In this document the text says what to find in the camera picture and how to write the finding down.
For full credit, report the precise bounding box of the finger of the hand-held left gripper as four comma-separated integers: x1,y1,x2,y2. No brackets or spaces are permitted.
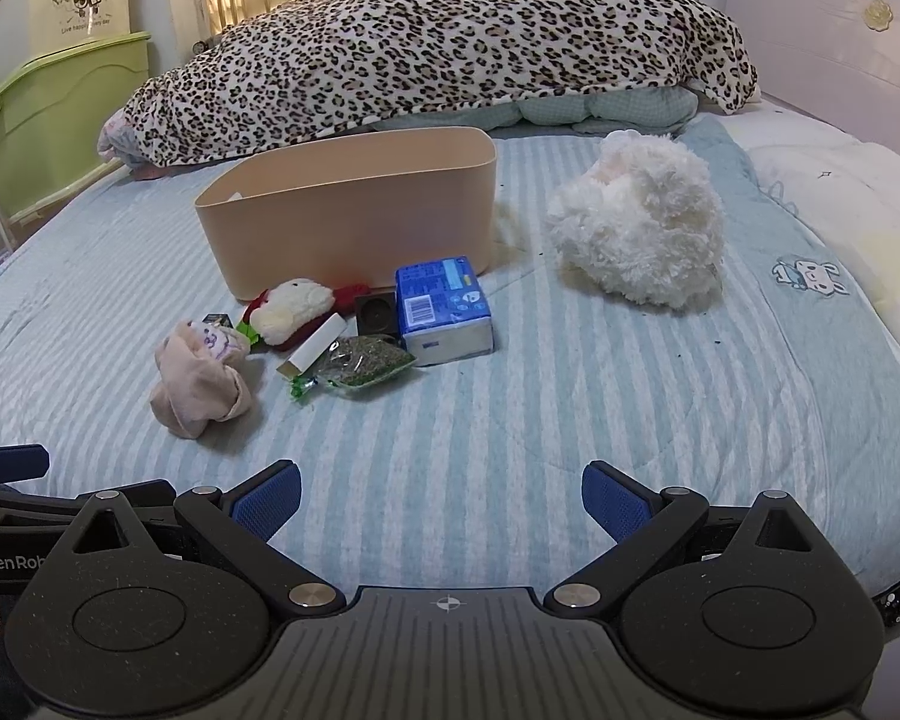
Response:
0,486,85,530
0,445,51,483

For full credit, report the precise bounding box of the leopard print blanket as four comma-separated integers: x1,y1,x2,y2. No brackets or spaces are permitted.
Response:
116,0,760,170

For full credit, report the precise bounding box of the blue striped quilt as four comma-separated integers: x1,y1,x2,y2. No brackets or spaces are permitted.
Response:
0,116,900,605

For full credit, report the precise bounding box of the red and white plush toy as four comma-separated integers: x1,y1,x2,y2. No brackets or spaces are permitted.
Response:
240,279,374,350

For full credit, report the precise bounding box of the small dark square box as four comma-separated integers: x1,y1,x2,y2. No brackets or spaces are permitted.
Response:
355,291,400,338

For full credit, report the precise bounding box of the beige plastic storage bin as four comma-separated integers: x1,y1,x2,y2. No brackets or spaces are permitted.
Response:
193,126,500,299

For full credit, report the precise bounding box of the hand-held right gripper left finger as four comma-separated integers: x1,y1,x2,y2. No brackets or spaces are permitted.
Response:
67,460,347,620

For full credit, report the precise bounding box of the clear bag of green herbs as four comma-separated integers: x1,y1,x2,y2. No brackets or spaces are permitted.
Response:
322,335,419,393

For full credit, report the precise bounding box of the white bed sheet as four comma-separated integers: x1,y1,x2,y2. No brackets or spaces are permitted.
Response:
727,90,900,406

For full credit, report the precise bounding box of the blue tissue pack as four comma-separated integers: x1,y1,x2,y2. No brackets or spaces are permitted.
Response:
394,255,496,368

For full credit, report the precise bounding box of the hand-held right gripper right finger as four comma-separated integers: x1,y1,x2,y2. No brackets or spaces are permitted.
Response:
544,460,822,620

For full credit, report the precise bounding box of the green checked quilt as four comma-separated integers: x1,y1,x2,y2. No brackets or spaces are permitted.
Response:
375,86,702,137

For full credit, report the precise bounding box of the green plastic storage box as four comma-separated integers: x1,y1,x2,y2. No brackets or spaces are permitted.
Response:
0,31,155,226

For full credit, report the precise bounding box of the white rectangular box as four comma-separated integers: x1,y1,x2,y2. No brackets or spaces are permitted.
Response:
276,313,347,378

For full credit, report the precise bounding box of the white fluffy plush toy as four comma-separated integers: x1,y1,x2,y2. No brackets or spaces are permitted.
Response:
546,131,727,312

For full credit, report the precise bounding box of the white bed headboard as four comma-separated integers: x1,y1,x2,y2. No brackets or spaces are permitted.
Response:
724,0,900,166

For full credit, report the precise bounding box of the pink floral cloth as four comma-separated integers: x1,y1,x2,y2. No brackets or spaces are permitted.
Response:
96,106,145,164

